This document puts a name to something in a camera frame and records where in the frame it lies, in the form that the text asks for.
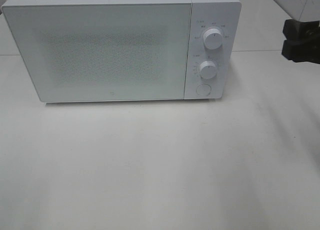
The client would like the round door release button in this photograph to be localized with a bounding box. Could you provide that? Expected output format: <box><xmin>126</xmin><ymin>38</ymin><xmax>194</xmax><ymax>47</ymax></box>
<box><xmin>196</xmin><ymin>84</ymin><xmax>212</xmax><ymax>97</ymax></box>

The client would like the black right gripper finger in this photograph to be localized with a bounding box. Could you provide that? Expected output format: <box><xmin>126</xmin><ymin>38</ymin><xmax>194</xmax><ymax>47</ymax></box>
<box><xmin>281</xmin><ymin>39</ymin><xmax>320</xmax><ymax>63</ymax></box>
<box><xmin>282</xmin><ymin>19</ymin><xmax>320</xmax><ymax>39</ymax></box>

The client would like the white timer knob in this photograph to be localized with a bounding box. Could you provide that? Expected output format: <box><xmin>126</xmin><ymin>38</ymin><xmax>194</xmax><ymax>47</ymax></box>
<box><xmin>199</xmin><ymin>61</ymin><xmax>218</xmax><ymax>80</ymax></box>

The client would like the white microwave oven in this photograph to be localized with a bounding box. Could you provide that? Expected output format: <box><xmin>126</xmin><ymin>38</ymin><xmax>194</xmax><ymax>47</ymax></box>
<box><xmin>1</xmin><ymin>0</ymin><xmax>242</xmax><ymax>101</ymax></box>

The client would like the white microwave door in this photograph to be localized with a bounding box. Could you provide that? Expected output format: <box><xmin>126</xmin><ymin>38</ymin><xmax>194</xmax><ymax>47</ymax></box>
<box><xmin>3</xmin><ymin>4</ymin><xmax>191</xmax><ymax>103</ymax></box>

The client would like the white upper power knob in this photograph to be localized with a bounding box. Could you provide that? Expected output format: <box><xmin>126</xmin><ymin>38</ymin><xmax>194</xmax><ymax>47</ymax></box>
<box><xmin>202</xmin><ymin>27</ymin><xmax>224</xmax><ymax>50</ymax></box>

